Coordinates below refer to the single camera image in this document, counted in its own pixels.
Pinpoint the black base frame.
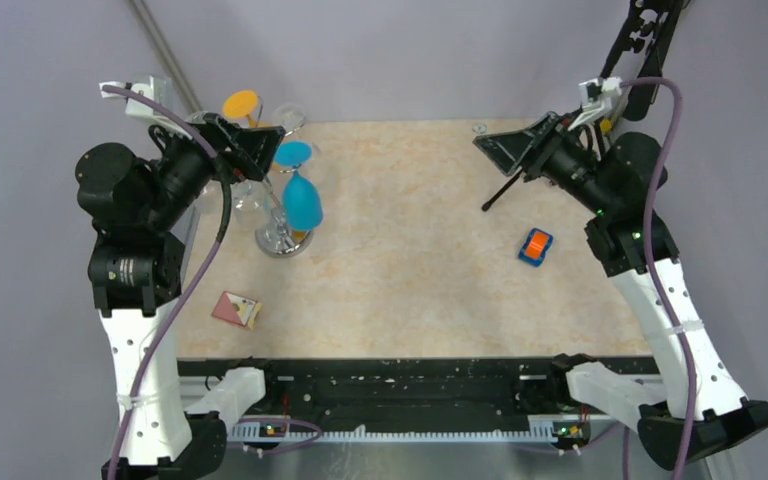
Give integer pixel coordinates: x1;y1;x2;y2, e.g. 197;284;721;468
178;357;664;439

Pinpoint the chrome wine glass rack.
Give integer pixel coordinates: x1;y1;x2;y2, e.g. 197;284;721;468
224;119;315;258

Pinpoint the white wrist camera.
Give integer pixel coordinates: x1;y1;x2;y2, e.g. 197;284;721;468
568;77;622;130
99;74;173;123

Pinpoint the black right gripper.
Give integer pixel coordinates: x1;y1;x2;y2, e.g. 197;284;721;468
473;111;615;216

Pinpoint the red triangular card box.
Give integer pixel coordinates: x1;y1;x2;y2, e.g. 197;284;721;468
211;291;262;329

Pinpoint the black tripod stand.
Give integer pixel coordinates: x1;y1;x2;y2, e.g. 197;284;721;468
481;0;690;213

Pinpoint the clear tall wine glass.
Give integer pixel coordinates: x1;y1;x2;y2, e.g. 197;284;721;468
271;102;307;137

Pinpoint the blue orange toy block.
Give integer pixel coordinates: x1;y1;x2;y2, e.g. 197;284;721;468
517;228;554;267

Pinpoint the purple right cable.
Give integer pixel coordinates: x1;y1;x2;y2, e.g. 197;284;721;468
509;77;698;480

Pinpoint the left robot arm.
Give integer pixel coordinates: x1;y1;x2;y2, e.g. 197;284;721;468
75;113;285;479

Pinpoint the blue plastic wine glass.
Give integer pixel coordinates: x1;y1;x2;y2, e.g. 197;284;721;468
274;141;324;232

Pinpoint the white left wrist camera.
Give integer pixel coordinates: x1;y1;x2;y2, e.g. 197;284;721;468
99;74;173;123

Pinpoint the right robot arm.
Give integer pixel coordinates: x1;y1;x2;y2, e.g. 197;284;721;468
474;113;768;470

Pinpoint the orange plastic wine glass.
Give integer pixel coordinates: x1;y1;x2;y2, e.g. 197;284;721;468
222;90;264;128

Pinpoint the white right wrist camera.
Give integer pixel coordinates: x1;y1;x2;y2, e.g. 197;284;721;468
568;77;622;130

